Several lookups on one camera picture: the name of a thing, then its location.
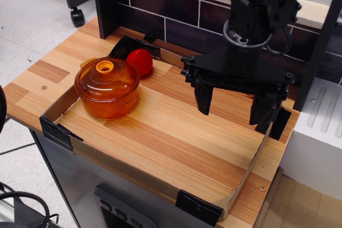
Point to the dark tile backsplash panel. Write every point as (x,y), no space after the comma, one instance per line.
(197,25)

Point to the red plastic tomato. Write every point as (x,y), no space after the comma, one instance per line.
(142,60)

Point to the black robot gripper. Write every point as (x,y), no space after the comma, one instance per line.
(245,72)

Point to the black office chair base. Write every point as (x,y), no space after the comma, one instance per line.
(77,16)

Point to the grey metal cabinet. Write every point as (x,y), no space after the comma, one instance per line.
(97,197)

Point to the cardboard fence with black tape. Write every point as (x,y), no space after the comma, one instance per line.
(217,168)

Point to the orange transparent pot lid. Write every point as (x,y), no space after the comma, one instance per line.
(106,79)

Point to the white ribbed appliance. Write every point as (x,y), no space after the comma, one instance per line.
(313,154)

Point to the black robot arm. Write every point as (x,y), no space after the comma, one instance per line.
(252,23)

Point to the orange transparent pot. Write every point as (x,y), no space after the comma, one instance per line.
(110,109)

